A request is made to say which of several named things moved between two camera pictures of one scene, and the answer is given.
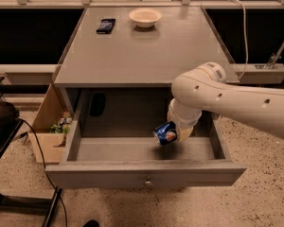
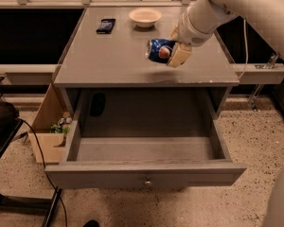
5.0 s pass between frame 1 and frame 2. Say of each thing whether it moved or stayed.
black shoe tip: stayed
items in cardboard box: stayed
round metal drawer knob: stayed
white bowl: stayed
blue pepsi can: moved
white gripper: moved
